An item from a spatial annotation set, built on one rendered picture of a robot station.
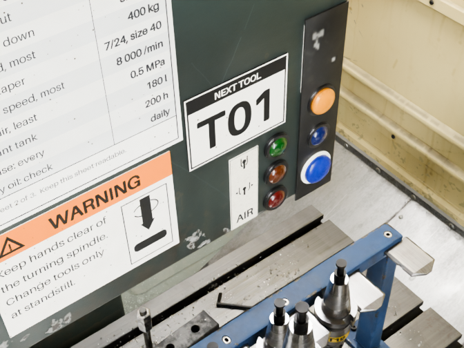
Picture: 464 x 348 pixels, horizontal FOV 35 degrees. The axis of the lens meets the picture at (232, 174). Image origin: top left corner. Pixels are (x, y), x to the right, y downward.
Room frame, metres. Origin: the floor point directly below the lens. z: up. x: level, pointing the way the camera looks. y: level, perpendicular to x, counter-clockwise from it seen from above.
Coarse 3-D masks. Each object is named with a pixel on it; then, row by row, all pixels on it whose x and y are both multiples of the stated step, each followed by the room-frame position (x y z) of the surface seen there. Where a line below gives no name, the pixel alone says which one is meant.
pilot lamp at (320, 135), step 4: (320, 128) 0.50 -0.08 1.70; (324, 128) 0.50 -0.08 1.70; (316, 132) 0.50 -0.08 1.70; (320, 132) 0.50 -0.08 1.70; (324, 132) 0.50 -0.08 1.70; (312, 136) 0.49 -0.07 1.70; (316, 136) 0.49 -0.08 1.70; (320, 136) 0.50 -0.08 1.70; (324, 136) 0.50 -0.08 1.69; (312, 140) 0.49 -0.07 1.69; (316, 140) 0.49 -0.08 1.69; (320, 140) 0.50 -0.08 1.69; (316, 144) 0.50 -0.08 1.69
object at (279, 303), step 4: (276, 300) 0.59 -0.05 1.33; (280, 300) 0.59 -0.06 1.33; (284, 300) 0.59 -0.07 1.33; (276, 304) 0.58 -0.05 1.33; (280, 304) 0.58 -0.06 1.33; (284, 304) 0.58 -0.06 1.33; (276, 308) 0.58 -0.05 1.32; (280, 308) 0.58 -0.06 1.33; (276, 312) 0.58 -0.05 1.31; (280, 312) 0.58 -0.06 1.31; (284, 312) 0.58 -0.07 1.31; (276, 316) 0.58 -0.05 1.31; (280, 316) 0.58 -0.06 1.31; (284, 316) 0.58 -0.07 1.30; (276, 320) 0.58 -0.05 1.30; (280, 320) 0.57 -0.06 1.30; (284, 320) 0.58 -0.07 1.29
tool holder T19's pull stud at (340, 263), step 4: (340, 260) 0.65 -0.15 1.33; (344, 260) 0.65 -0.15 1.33; (336, 264) 0.64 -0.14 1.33; (340, 264) 0.64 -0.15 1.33; (344, 264) 0.64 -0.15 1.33; (340, 268) 0.64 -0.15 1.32; (344, 268) 0.64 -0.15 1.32; (336, 272) 0.65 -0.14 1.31; (340, 272) 0.64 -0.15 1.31; (344, 272) 0.65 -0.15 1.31; (336, 276) 0.64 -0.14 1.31; (340, 276) 0.64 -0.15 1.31; (344, 276) 0.64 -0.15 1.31; (336, 280) 0.64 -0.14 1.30; (340, 280) 0.64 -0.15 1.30; (344, 280) 0.64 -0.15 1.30
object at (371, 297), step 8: (360, 272) 0.72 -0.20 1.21; (352, 280) 0.70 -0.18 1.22; (360, 280) 0.70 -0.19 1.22; (368, 280) 0.70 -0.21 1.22; (352, 288) 0.69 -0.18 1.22; (360, 288) 0.69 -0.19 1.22; (368, 288) 0.69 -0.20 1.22; (376, 288) 0.69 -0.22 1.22; (352, 296) 0.67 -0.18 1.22; (360, 296) 0.67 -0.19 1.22; (368, 296) 0.67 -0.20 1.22; (376, 296) 0.67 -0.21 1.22; (384, 296) 0.67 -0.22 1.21; (360, 304) 0.66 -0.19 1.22; (368, 304) 0.66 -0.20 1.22; (376, 304) 0.66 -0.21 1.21; (360, 312) 0.65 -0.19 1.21
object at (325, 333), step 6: (294, 312) 0.65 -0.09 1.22; (312, 318) 0.63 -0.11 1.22; (312, 324) 0.62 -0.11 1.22; (318, 324) 0.62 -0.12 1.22; (318, 330) 0.61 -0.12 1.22; (324, 330) 0.61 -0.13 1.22; (318, 336) 0.60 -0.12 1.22; (324, 336) 0.60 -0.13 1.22; (318, 342) 0.59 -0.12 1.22; (324, 342) 0.59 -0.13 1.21
